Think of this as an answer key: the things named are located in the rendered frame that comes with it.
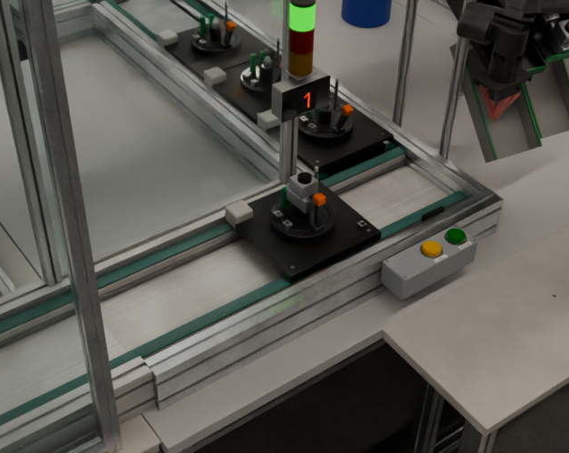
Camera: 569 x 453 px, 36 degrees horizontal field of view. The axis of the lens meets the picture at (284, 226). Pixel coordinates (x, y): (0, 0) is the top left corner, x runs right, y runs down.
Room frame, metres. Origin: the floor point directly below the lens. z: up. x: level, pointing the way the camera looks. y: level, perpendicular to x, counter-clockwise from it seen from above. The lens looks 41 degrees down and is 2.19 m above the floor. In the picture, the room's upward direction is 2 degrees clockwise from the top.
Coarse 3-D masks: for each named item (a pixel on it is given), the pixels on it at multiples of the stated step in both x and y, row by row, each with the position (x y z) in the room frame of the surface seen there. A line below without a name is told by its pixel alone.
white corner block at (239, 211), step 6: (234, 204) 1.47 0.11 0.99; (240, 204) 1.47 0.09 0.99; (246, 204) 1.47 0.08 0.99; (228, 210) 1.45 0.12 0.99; (234, 210) 1.45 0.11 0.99; (240, 210) 1.45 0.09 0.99; (246, 210) 1.45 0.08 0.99; (252, 210) 1.46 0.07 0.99; (228, 216) 1.45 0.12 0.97; (234, 216) 1.44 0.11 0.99; (240, 216) 1.44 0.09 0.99; (246, 216) 1.45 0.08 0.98; (252, 216) 1.46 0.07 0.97; (228, 222) 1.45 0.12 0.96; (234, 222) 1.44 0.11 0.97; (240, 222) 1.44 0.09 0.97
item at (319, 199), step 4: (320, 192) 1.41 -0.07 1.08; (312, 196) 1.42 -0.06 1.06; (316, 196) 1.40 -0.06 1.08; (320, 196) 1.40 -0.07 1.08; (324, 196) 1.40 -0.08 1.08; (312, 200) 1.41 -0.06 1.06; (316, 200) 1.39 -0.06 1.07; (320, 200) 1.39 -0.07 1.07; (324, 200) 1.40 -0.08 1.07; (316, 204) 1.39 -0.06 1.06; (320, 204) 1.39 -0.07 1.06; (316, 208) 1.40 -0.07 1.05; (320, 208) 1.40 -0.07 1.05; (316, 212) 1.40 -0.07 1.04; (320, 212) 1.40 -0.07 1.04; (316, 216) 1.40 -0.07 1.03; (320, 216) 1.40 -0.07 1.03; (316, 220) 1.40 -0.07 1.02; (320, 220) 1.40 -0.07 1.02; (316, 224) 1.39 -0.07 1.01; (320, 224) 1.40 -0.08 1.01
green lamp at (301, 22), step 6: (294, 6) 1.56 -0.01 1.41; (312, 6) 1.56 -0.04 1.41; (294, 12) 1.56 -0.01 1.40; (300, 12) 1.55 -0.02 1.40; (306, 12) 1.56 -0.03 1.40; (312, 12) 1.56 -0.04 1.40; (294, 18) 1.56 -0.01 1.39; (300, 18) 1.55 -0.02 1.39; (306, 18) 1.56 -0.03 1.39; (312, 18) 1.56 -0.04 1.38; (294, 24) 1.56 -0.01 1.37; (300, 24) 1.55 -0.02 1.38; (306, 24) 1.56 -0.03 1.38; (312, 24) 1.56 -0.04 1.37; (294, 30) 1.56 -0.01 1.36; (300, 30) 1.55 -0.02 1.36; (306, 30) 1.56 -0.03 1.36
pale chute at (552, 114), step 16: (560, 64) 1.88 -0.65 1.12; (544, 80) 1.87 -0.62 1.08; (560, 80) 1.87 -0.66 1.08; (528, 96) 1.78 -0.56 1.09; (544, 96) 1.84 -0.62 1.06; (560, 96) 1.85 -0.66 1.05; (544, 112) 1.81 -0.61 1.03; (560, 112) 1.82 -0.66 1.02; (544, 128) 1.78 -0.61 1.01; (560, 128) 1.79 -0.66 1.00
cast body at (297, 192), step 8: (296, 176) 1.45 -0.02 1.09; (304, 176) 1.44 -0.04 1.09; (312, 176) 1.45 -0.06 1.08; (288, 184) 1.48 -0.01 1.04; (296, 184) 1.43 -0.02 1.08; (304, 184) 1.43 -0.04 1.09; (312, 184) 1.43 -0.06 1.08; (288, 192) 1.45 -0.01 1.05; (296, 192) 1.43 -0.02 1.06; (304, 192) 1.42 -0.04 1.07; (312, 192) 1.43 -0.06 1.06; (296, 200) 1.43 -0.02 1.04; (304, 200) 1.41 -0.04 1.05; (304, 208) 1.41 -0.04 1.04; (312, 208) 1.42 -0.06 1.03
